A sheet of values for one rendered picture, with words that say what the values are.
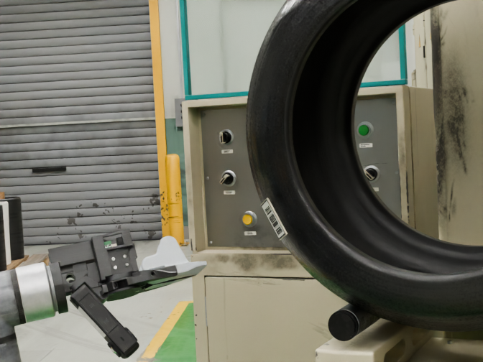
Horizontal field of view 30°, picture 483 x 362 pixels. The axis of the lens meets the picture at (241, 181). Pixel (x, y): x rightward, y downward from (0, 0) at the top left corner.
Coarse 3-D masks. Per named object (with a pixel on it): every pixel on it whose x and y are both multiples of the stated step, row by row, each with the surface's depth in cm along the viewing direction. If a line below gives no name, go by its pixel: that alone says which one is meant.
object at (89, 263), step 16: (96, 240) 122; (128, 240) 122; (48, 256) 125; (64, 256) 122; (80, 256) 122; (96, 256) 121; (112, 256) 122; (128, 256) 123; (64, 272) 122; (80, 272) 122; (96, 272) 122; (112, 272) 122; (128, 272) 121; (64, 288) 119; (96, 288) 122; (112, 288) 120; (128, 288) 120; (64, 304) 119
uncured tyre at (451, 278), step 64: (320, 0) 124; (384, 0) 148; (448, 0) 145; (256, 64) 132; (320, 64) 151; (256, 128) 130; (320, 128) 153; (320, 192) 152; (320, 256) 127; (384, 256) 149; (448, 256) 146; (448, 320) 121
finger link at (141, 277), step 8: (136, 272) 121; (144, 272) 120; (152, 272) 121; (160, 272) 121; (168, 272) 122; (176, 272) 123; (128, 280) 120; (136, 280) 120; (144, 280) 120; (152, 280) 121; (120, 288) 121
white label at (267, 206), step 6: (264, 204) 132; (270, 204) 130; (264, 210) 133; (270, 210) 131; (270, 216) 132; (276, 216) 130; (270, 222) 133; (276, 222) 131; (276, 228) 132; (282, 228) 129; (282, 234) 130
